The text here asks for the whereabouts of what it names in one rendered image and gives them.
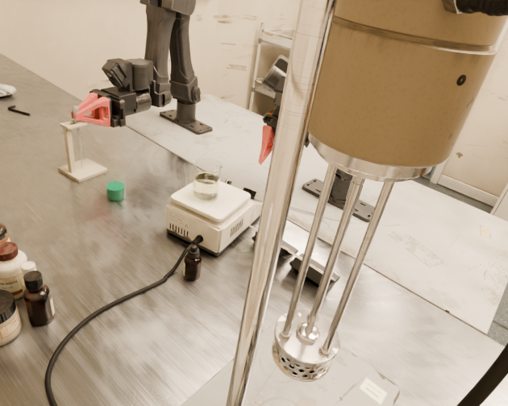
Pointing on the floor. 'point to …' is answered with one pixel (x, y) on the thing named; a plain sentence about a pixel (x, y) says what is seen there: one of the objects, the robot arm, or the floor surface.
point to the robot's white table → (405, 210)
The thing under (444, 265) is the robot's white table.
